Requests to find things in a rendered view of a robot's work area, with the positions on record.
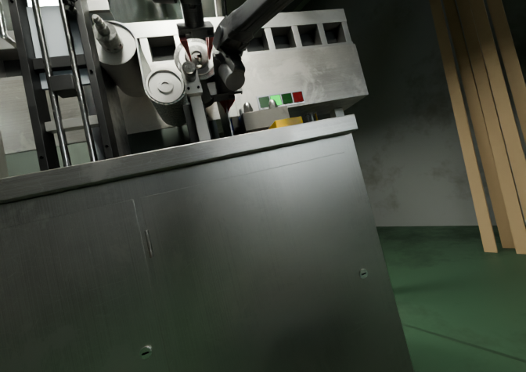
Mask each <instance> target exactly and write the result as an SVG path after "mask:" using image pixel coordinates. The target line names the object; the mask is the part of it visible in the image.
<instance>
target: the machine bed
mask: <svg viewBox="0 0 526 372"><path fill-rule="evenodd" d="M357 129H358V126H357V122H356V119H355V115H354V114H349V115H344V116H339V117H332V118H327V119H323V120H318V121H310V122H306V123H301V124H297V125H289V126H285V127H280V128H272V129H268V130H263V131H259V132H251V133H247V134H242V135H234V136H230V137H225V138H220V139H212V140H208V141H203V142H199V143H191V144H186V145H182V146H174V147H169V148H165V149H161V150H153V151H148V152H144V153H136V154H131V155H127V156H123V157H115V158H110V159H106V160H101V161H93V162H88V163H84V164H76V165H71V166H67V167H62V168H54V169H50V170H46V171H41V172H33V173H29V174H24V175H16V176H12V177H7V178H3V179H0V204H5V203H9V202H13V201H18V200H25V199H29V198H33V197H40V196H44V195H48V194H52V193H59V192H63V191H68V190H75V189H78V188H82V187H86V186H94V185H98V184H102V183H106V182H113V181H117V180H121V179H128V178H132V177H136V176H140V175H148V174H152V173H156V172H162V171H167V170H171V169H175V168H182V167H186V166H190V165H195V164H201V163H205V162H209V161H216V160H221V159H225V158H229V157H236V156H239V155H244V154H248V153H255V152H259V151H263V150H270V149H275V148H279V147H282V146H289V145H294V144H298V143H305V142H309V141H313V140H317V139H324V138H328V137H332V136H336V135H343V134H348V133H351V132H353V131H355V130H357Z"/></svg>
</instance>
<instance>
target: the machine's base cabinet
mask: <svg viewBox="0 0 526 372"><path fill-rule="evenodd" d="M0 372H414V370H413V365H412V361H411V358H410V355H409V350H408V346H407V343H406V339H405V335H404V331H403V328H402V323H401V320H400V316H399V313H398V308H397V305H396V301H395V296H394V293H393V290H392V286H391V281H390V277H389V275H388V271H387V266H386V262H385V260H384V254H383V251H382V247H381V245H380V239H379V236H378V232H377V230H376V224H375V221H374V217H373V213H372V209H371V206H370V202H369V198H368V194H367V191H366V185H365V183H364V179H363V176H362V170H361V168H360V164H359V161H358V155H357V152H356V149H355V144H354V140H353V137H352V134H351V133H348V134H343V135H336V136H332V137H328V138H324V139H317V140H313V141H309V142H305V143H298V144H294V145H289V146H282V147H279V148H275V149H270V150H263V151H259V152H255V153H248V154H244V155H239V156H236V157H229V158H225V159H221V160H216V161H209V162H205V163H201V164H195V165H190V166H186V167H182V168H175V169H171V170H167V171H162V172H156V173H152V174H148V175H140V176H136V177H132V178H128V179H121V180H117V181H113V182H106V183H102V184H98V185H94V186H86V187H82V188H78V189H75V190H68V191H63V192H59V193H52V194H48V195H44V196H40V197H33V198H29V199H25V200H18V201H13V202H9V203H5V204H0Z"/></svg>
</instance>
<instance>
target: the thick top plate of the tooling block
mask: <svg viewBox="0 0 526 372"><path fill-rule="evenodd" d="M287 118H290V115H289V112H288V109H287V106H285V107H277V108H272V109H266V110H257V111H252V112H247V113H242V115H241V117H240V125H241V128H242V129H241V130H240V133H239V134H240V135H242V134H247V133H251V132H259V131H263V130H264V129H267V128H270V127H271V125H272V124H273V123H274V121H277V120H282V119H287Z"/></svg>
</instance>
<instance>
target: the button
mask: <svg viewBox="0 0 526 372"><path fill-rule="evenodd" d="M301 123H303V121H302V117H301V116H300V117H291V118H287V119H282V120H277V121H274V123H273V124H272V125H271V127H270V128H269V129H272V128H280V127H285V126H289V125H297V124H301Z"/></svg>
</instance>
